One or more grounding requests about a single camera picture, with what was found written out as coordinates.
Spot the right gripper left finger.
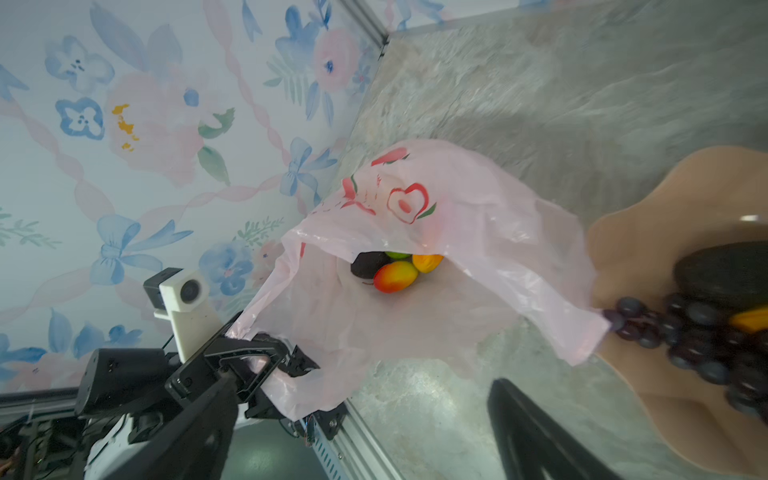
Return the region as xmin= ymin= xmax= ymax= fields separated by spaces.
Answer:
xmin=101 ymin=370 xmax=239 ymax=479

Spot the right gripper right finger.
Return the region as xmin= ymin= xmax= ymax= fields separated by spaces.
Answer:
xmin=487 ymin=378 xmax=619 ymax=480

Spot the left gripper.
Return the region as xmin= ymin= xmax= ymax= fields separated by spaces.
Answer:
xmin=165 ymin=334 xmax=348 ymax=441

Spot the dark avocado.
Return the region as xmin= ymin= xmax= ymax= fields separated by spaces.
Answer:
xmin=350 ymin=252 xmax=393 ymax=280
xmin=673 ymin=241 xmax=767 ymax=311

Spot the yellow bell pepper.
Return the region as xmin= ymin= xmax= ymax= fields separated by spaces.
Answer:
xmin=411 ymin=255 xmax=444 ymax=274

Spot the pink plastic bag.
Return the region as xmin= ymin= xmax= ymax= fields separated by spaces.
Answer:
xmin=229 ymin=140 xmax=608 ymax=420

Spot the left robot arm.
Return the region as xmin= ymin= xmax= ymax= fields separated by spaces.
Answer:
xmin=70 ymin=333 xmax=349 ymax=479

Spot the purple grape bunch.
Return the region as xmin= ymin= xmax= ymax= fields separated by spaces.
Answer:
xmin=601 ymin=293 xmax=767 ymax=422

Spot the pink fruit plate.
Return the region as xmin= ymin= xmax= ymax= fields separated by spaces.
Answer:
xmin=587 ymin=146 xmax=767 ymax=479

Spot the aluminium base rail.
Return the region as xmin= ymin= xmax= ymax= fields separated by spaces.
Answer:
xmin=301 ymin=400 xmax=404 ymax=480

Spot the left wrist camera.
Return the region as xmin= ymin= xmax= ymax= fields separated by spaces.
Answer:
xmin=143 ymin=267 xmax=223 ymax=363

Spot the left corner aluminium post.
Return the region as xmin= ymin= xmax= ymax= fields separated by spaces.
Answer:
xmin=339 ymin=0 xmax=389 ymax=48

